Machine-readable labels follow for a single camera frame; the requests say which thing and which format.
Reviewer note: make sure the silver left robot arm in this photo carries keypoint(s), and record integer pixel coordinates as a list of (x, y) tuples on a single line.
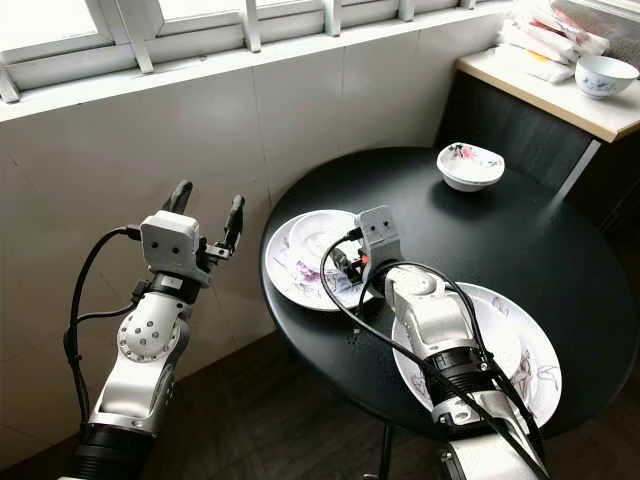
[(150, 340)]

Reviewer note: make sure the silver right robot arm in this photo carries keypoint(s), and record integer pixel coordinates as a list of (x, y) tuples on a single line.
[(435, 315)]

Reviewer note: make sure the white floral bowl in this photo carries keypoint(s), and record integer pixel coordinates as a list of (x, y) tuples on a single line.
[(470, 168)]

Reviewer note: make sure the black round table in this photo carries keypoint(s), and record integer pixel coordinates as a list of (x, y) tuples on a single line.
[(510, 240)]

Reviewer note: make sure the dark cabinet with wooden top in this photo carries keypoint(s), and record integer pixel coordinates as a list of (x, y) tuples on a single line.
[(520, 120)]

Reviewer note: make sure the white bowl blue pattern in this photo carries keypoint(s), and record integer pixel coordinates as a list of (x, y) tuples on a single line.
[(605, 77)]

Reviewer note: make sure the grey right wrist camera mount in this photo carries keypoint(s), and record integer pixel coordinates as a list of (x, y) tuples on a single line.
[(378, 235)]

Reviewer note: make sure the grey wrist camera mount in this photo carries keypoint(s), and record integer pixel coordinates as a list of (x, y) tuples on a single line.
[(378, 235), (170, 245)]

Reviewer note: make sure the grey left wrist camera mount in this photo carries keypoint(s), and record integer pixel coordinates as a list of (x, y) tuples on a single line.
[(170, 245)]

